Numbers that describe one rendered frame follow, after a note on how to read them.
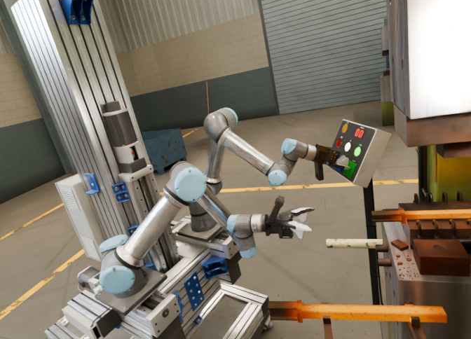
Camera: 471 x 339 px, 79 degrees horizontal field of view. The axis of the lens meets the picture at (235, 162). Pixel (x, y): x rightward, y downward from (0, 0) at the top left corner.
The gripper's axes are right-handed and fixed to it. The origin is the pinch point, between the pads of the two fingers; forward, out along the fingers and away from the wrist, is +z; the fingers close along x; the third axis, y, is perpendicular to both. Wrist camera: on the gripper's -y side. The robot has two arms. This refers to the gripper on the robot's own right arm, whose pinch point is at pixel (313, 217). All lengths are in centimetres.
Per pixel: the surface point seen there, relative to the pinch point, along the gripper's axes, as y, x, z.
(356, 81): 41, -784, 58
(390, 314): 7.0, 36.1, 20.5
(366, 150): -10.5, -41.1, 22.7
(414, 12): -63, 12, 32
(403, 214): -1.4, 2.0, 29.9
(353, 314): 7.4, 37.0, 11.8
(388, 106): 63, -497, 95
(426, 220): 0.7, 2.7, 36.4
